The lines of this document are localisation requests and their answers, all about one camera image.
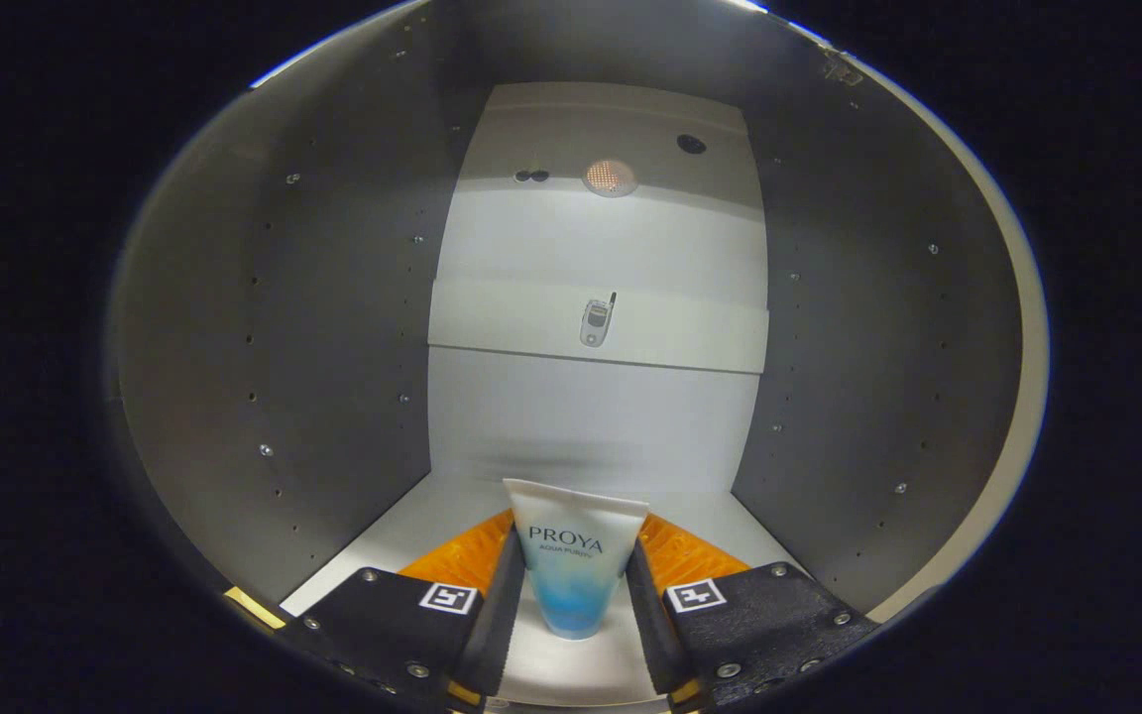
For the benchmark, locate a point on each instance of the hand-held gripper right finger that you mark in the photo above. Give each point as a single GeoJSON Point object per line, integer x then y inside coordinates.
{"type": "Point", "coordinates": [759, 625]}

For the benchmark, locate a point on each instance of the metal door hinge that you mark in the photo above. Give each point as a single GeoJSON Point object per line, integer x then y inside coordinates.
{"type": "Point", "coordinates": [841, 67]}

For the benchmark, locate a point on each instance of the grey cabinet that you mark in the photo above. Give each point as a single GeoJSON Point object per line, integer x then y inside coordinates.
{"type": "Point", "coordinates": [284, 347]}

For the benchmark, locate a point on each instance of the white and blue tube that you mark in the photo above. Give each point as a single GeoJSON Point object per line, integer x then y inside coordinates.
{"type": "Point", "coordinates": [576, 555]}

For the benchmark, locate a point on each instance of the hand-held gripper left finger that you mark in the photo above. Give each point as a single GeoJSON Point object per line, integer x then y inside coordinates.
{"type": "Point", "coordinates": [402, 630]}

